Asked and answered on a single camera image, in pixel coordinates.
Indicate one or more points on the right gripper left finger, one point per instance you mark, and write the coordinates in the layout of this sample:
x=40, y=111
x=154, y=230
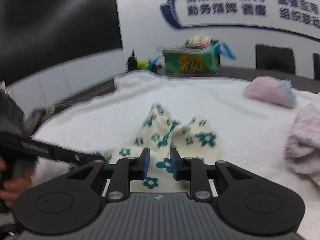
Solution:
x=123, y=172

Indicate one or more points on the black wall screen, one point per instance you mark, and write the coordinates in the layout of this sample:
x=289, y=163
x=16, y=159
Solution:
x=39, y=34

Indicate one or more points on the green zipper bag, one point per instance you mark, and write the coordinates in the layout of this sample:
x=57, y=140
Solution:
x=197, y=59

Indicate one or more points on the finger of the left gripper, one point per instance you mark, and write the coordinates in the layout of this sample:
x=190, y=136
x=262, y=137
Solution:
x=85, y=158

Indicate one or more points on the white terry towel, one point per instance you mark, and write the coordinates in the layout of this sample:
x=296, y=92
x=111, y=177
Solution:
x=252, y=134

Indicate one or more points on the pink floral garment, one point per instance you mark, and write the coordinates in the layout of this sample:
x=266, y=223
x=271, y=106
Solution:
x=302, y=144

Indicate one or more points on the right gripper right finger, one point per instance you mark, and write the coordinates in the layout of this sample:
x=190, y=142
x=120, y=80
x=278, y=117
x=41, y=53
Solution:
x=195, y=172

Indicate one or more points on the pink garment blue trim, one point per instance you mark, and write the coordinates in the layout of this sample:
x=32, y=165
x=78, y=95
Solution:
x=271, y=90

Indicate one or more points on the person left hand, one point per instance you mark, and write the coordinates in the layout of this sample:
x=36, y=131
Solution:
x=14, y=187

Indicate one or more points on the black office chair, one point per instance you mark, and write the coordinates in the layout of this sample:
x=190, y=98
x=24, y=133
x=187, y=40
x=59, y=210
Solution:
x=279, y=59
x=316, y=66

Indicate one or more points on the cream green-flower garment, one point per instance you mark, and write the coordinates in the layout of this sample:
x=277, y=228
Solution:
x=161, y=133

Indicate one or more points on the black walkie-talkie charger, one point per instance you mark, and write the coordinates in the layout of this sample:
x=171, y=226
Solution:
x=131, y=63

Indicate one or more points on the yellow-green object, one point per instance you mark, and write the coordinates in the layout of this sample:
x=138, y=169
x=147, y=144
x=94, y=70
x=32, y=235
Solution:
x=142, y=64

